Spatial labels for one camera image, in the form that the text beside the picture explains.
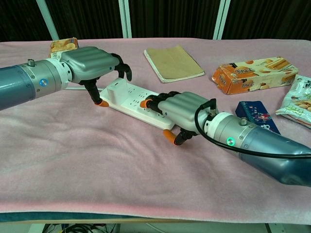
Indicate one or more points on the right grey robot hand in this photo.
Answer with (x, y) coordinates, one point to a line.
(181, 110)

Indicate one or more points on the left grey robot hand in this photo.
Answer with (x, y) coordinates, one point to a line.
(87, 61)

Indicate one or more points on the white plug adapter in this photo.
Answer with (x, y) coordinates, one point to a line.
(116, 91)

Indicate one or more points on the white power strip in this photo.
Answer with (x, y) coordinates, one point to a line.
(132, 104)

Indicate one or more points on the small orange snack box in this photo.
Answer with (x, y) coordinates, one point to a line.
(63, 46)

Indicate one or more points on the brown paper notebook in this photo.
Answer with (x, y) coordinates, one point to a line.
(173, 63)

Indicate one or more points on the dark blue printed box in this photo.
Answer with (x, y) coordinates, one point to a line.
(258, 115)

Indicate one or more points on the orange biscuit box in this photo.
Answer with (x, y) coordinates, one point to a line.
(255, 74)

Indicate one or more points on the pink fleece table cloth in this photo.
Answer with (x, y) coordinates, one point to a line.
(97, 157)

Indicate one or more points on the green-white snack bag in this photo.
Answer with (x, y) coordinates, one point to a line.
(297, 102)

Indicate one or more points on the white frame post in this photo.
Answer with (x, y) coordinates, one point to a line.
(47, 19)
(221, 19)
(125, 18)

